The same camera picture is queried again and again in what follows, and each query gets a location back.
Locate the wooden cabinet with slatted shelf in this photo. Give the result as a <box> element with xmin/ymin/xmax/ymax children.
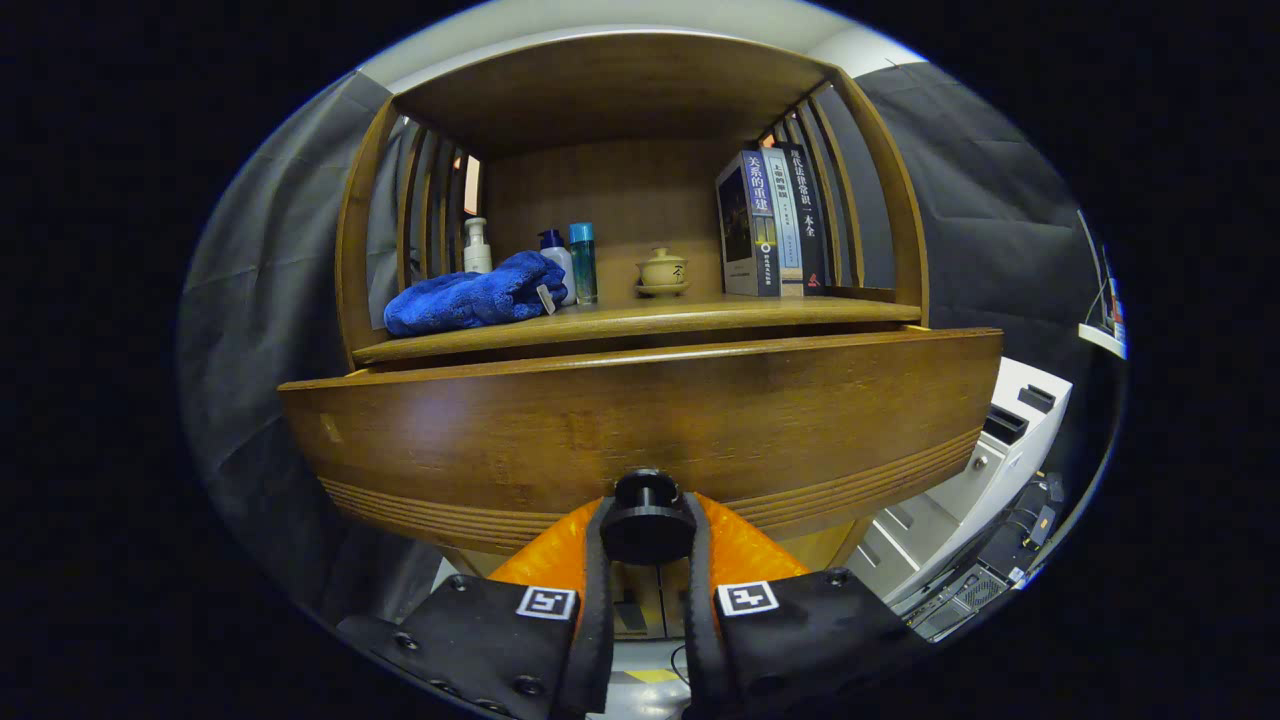
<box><xmin>335</xmin><ymin>32</ymin><xmax>931</xmax><ymax>641</ymax></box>

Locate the white round side table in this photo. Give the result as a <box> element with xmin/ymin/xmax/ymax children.
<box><xmin>1078</xmin><ymin>320</ymin><xmax>1128</xmax><ymax>359</ymax></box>

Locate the white bottle with blue cap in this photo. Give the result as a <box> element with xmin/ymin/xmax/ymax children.
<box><xmin>538</xmin><ymin>229</ymin><xmax>578</xmax><ymax>307</ymax></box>

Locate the teal bottle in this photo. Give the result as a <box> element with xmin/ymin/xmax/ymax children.
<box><xmin>568</xmin><ymin>222</ymin><xmax>599</xmax><ymax>306</ymax></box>

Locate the blue towel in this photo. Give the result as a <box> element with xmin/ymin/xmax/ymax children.
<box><xmin>384</xmin><ymin>250</ymin><xmax>568</xmax><ymax>337</ymax></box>

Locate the blue spine book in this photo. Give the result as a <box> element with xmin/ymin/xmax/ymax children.
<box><xmin>715</xmin><ymin>150</ymin><xmax>784</xmax><ymax>298</ymax></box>

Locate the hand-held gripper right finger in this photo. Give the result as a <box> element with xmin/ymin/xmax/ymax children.
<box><xmin>683</xmin><ymin>492</ymin><xmax>936</xmax><ymax>720</ymax></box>

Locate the beige lidded tea cup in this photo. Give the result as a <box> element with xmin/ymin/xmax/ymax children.
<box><xmin>635</xmin><ymin>246</ymin><xmax>691</xmax><ymax>298</ymax></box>

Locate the black spine book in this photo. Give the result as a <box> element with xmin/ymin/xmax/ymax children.
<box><xmin>778</xmin><ymin>140</ymin><xmax>831</xmax><ymax>296</ymax></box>

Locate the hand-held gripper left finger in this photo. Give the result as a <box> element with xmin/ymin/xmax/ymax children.
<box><xmin>338</xmin><ymin>497</ymin><xmax>616</xmax><ymax>720</ymax></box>

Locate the wooden countertop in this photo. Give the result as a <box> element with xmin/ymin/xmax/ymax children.
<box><xmin>352</xmin><ymin>290</ymin><xmax>923</xmax><ymax>366</ymax></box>

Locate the white drawer cabinet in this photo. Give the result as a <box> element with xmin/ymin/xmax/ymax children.
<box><xmin>845</xmin><ymin>357</ymin><xmax>1073</xmax><ymax>606</ymax></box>

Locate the black computer case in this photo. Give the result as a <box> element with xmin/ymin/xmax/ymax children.
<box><xmin>893</xmin><ymin>470</ymin><xmax>1066</xmax><ymax>643</ymax></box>

